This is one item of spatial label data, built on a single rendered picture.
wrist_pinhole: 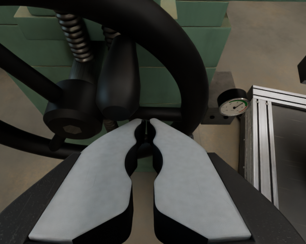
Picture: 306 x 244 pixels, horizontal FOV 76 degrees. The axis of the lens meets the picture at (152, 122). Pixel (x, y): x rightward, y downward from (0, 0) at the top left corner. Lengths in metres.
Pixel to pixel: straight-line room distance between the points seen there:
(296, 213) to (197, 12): 0.80
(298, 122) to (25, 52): 1.09
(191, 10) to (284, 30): 1.81
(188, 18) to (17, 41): 0.30
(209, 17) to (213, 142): 0.88
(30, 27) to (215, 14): 0.26
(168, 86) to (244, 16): 1.75
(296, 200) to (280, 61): 1.10
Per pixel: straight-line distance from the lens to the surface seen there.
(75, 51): 0.25
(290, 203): 0.96
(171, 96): 0.49
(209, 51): 0.40
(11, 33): 0.44
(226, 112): 0.46
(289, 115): 1.16
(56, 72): 0.47
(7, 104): 1.51
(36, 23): 0.28
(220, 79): 0.55
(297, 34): 2.15
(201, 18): 0.36
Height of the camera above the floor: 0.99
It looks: 59 degrees down
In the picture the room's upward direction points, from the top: 2 degrees clockwise
